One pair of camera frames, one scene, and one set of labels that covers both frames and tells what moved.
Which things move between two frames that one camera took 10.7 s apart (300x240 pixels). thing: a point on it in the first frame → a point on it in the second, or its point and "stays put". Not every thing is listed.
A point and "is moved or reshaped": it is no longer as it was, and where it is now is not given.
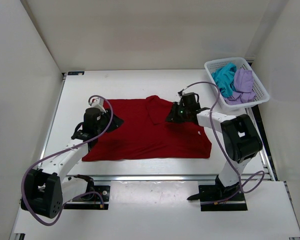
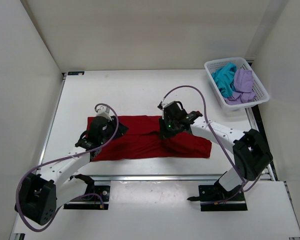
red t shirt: x=145 y=134 is moved or reshaped
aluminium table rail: x=155 y=177 stays put
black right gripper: x=173 y=117 → x=164 y=133
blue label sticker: x=75 y=73 stays put
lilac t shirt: x=243 y=87 stays put
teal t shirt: x=224 y=78 stays put
